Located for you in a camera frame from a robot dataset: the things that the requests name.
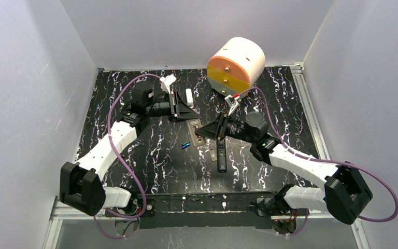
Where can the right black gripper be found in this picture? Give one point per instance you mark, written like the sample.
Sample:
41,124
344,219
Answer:
221,126

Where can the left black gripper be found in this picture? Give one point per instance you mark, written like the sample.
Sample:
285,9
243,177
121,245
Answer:
176,105

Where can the remote battery cover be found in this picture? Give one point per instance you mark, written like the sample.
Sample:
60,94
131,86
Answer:
213,155

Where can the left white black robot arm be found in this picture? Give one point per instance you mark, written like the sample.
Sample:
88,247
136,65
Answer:
81,182

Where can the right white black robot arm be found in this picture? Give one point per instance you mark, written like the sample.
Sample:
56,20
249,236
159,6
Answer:
339,190

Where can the small white remote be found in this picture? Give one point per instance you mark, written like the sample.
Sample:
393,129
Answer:
189,97

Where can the black tv remote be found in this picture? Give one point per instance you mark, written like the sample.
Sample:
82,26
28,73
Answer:
221,156

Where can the blue battery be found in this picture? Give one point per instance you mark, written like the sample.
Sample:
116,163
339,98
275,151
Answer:
185,145

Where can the round three-drawer storage box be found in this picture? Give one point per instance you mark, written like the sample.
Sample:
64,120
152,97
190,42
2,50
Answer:
236,66

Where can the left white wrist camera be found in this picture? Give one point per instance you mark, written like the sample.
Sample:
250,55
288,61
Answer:
166,82

